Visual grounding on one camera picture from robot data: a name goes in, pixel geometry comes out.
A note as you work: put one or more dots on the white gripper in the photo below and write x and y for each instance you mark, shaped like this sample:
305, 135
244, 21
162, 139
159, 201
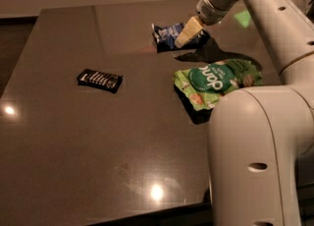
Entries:
212, 12

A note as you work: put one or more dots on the blue chip bag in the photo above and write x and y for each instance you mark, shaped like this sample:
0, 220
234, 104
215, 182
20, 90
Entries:
165, 38

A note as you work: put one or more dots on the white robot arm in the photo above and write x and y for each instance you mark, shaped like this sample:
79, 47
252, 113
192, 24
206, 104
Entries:
256, 133

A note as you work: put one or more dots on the green snack bag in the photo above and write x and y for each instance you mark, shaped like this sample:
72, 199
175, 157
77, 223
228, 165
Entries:
203, 87

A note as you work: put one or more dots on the black candy bar wrapper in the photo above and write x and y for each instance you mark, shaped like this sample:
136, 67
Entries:
101, 80

